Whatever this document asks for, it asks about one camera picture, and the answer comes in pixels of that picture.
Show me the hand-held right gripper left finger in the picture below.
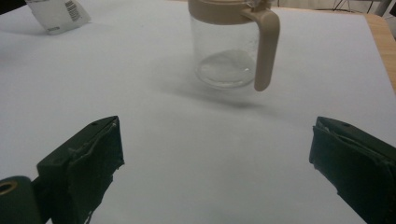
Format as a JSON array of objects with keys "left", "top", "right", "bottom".
[{"left": 31, "top": 115, "right": 125, "bottom": 224}]

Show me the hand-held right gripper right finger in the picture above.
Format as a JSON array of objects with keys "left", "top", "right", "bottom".
[{"left": 308, "top": 116, "right": 396, "bottom": 224}]

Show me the clear plastic bag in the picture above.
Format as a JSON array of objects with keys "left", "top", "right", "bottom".
[{"left": 187, "top": 0, "right": 281, "bottom": 92}]

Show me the white table mat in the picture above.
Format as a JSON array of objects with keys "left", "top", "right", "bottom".
[{"left": 0, "top": 0, "right": 396, "bottom": 224}]

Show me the grey metal desk frame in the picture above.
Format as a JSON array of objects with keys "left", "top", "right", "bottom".
[{"left": 374, "top": 0, "right": 393, "bottom": 17}]

